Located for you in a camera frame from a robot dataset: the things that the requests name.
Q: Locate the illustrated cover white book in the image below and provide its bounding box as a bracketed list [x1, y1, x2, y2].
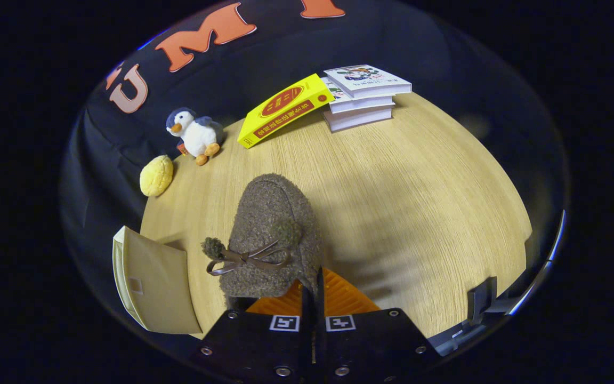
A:
[324, 65, 413, 99]

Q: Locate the yellow book red label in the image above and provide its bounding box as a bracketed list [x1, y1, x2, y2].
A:
[237, 73, 335, 149]

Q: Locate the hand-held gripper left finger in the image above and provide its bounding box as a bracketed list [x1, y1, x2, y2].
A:
[189, 280, 316, 384]

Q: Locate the cream fabric storage box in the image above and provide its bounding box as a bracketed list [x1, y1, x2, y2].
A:
[112, 226, 203, 335]

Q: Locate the penguin plush toy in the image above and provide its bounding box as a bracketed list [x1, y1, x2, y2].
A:
[166, 107, 226, 166]

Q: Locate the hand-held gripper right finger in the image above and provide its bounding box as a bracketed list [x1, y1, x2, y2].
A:
[315, 267, 444, 384]

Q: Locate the yellow bun plush toy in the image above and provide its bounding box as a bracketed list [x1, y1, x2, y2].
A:
[140, 155, 174, 197]

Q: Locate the brown fuzzy shoe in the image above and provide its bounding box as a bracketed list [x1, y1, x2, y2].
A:
[201, 173, 322, 311]

